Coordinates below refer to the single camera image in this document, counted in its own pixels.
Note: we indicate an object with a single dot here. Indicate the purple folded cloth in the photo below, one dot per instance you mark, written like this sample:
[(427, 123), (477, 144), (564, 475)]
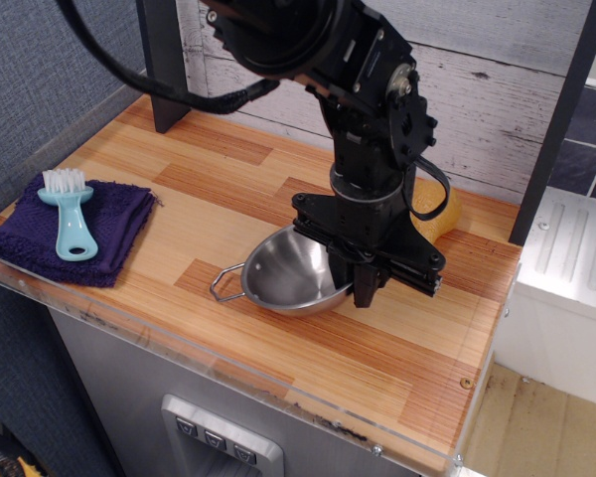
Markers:
[(115, 215)]

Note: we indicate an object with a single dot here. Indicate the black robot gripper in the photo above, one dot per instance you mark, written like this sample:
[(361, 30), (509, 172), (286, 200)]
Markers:
[(369, 235)]

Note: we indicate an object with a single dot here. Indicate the yellow object bottom left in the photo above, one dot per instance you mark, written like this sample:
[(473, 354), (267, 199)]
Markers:
[(22, 468)]

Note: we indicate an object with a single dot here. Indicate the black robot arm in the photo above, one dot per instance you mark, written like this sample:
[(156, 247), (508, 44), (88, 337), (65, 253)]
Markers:
[(364, 76)]

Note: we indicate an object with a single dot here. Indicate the black right upright post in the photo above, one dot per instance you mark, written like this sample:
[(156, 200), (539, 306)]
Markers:
[(578, 72)]

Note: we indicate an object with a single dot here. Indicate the black left upright post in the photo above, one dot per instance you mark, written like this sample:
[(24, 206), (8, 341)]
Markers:
[(164, 61)]

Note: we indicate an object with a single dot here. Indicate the black upright post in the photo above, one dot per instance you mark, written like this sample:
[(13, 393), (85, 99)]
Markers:
[(164, 61), (578, 72)]

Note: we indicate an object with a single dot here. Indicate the silver toy fridge cabinet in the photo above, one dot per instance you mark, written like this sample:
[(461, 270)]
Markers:
[(174, 408)]

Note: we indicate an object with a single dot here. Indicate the clear acrylic table edge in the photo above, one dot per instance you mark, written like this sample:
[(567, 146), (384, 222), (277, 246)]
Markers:
[(399, 377)]

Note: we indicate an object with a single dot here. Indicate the white toy sink counter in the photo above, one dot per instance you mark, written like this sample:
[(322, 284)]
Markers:
[(548, 332)]

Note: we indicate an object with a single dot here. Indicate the light blue scrub brush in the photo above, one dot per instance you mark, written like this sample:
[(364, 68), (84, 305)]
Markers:
[(67, 190)]

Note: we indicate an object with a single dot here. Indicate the stainless steel colander bowl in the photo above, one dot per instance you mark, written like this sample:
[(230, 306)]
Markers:
[(289, 274)]

